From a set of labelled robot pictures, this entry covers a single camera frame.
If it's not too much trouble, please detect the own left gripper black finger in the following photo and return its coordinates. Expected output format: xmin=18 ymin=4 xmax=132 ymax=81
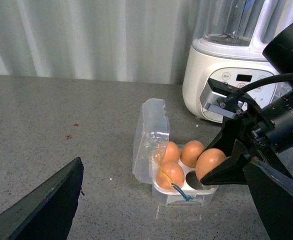
xmin=0 ymin=157 xmax=84 ymax=240

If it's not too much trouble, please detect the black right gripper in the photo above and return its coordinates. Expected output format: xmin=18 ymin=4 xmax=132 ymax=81
xmin=200 ymin=99 xmax=293 ymax=240

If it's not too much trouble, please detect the brown egg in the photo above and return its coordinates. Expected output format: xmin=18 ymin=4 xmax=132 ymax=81
xmin=195 ymin=148 xmax=227 ymax=181

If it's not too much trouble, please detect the brown egg box back-right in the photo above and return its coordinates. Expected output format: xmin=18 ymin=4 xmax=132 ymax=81
xmin=180 ymin=140 xmax=205 ymax=168

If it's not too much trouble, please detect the clear plastic egg box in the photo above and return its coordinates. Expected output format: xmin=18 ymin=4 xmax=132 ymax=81
xmin=132 ymin=98 xmax=218 ymax=206

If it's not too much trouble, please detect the brown egg box back-left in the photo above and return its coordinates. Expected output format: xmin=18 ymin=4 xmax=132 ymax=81
xmin=161 ymin=141 xmax=180 ymax=164

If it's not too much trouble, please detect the brown egg box front-left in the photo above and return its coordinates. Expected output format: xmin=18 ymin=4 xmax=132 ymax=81
xmin=155 ymin=162 xmax=185 ymax=190

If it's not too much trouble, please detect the blue yellow rubber band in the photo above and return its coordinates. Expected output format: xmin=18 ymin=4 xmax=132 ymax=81
xmin=157 ymin=154 xmax=193 ymax=202

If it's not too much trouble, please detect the white Joyoung blender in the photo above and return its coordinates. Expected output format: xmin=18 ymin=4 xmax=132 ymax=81
xmin=182 ymin=0 xmax=293 ymax=123

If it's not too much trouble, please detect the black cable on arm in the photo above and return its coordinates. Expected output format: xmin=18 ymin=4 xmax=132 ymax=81
xmin=226 ymin=71 xmax=293 ymax=101

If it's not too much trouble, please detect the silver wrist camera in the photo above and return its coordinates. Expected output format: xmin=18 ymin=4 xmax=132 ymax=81
xmin=199 ymin=78 xmax=254 ymax=119

